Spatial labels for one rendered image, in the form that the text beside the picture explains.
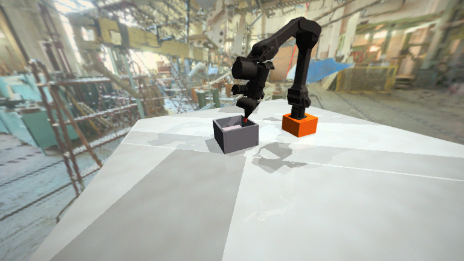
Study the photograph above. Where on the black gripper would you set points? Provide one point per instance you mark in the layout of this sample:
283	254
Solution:
255	92

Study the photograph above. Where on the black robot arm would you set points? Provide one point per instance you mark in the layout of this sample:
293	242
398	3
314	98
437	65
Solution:
306	33

